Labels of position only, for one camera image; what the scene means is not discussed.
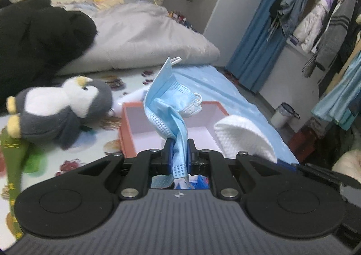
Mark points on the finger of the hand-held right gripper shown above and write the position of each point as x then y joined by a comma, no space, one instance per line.
318,173
287,165

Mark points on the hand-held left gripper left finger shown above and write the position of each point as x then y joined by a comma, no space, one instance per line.
168,156

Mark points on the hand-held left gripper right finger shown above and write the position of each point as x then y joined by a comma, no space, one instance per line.
191,156

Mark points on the blue snack bag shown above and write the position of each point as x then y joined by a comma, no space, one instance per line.
198,181

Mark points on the pink cardboard box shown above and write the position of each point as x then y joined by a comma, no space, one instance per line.
197,128

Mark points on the white cotton tissue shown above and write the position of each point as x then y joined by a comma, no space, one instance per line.
245,136

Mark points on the blue face mask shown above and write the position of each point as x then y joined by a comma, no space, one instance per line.
166,102

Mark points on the cream plush cushion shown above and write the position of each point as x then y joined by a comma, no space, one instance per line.
349,163

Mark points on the red stool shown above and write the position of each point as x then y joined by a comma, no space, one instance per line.
303,142

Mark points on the white trash bin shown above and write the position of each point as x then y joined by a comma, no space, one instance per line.
283,116

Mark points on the white and blue tube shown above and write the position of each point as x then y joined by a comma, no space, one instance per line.
131,99

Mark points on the food print mat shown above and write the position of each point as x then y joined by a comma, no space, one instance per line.
70,159

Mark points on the grey penguin plush toy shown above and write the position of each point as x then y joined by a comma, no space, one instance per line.
56,111

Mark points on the blue curtain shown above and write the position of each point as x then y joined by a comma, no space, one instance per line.
253,46

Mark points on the grey duvet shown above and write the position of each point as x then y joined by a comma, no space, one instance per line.
141,35

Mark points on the small toy figures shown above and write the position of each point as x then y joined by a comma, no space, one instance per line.
180,18

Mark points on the hanging white puffer jacket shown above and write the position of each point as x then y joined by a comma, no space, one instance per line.
313,23

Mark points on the hanging grey striped sweater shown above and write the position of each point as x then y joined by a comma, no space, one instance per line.
335,29

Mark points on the green fabric massage stick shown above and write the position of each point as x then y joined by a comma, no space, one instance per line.
12,164

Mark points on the black jacket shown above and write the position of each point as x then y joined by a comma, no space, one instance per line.
39,46

